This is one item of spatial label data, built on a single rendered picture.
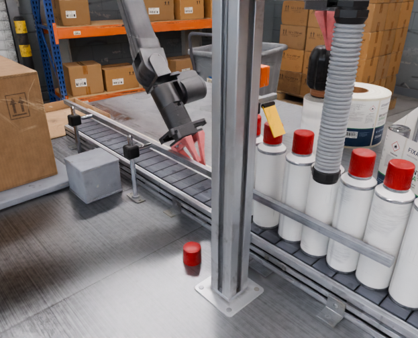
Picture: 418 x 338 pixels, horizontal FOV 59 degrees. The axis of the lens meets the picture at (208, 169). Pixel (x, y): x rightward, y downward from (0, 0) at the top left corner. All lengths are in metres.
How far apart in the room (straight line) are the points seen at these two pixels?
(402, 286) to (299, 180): 0.21
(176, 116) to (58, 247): 0.36
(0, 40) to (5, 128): 3.92
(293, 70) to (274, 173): 3.91
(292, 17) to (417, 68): 1.81
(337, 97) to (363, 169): 0.16
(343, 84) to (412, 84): 5.06
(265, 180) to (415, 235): 0.25
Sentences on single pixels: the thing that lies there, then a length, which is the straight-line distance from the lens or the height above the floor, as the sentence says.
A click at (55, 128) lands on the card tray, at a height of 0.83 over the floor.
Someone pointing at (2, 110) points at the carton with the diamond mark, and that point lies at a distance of 0.97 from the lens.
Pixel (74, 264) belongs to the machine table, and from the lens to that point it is 0.76.
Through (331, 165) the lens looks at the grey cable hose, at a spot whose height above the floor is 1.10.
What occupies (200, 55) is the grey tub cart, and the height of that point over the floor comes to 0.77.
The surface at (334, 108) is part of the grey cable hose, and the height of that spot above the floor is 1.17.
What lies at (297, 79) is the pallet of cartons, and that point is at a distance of 4.51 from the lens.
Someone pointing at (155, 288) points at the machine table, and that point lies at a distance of 0.68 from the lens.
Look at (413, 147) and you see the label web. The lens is 0.71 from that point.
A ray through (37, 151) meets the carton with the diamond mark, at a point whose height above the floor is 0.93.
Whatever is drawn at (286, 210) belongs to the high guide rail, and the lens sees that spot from 0.64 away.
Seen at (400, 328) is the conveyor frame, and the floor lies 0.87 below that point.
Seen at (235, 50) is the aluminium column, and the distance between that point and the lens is 0.45.
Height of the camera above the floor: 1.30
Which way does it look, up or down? 26 degrees down
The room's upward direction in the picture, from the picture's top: straight up
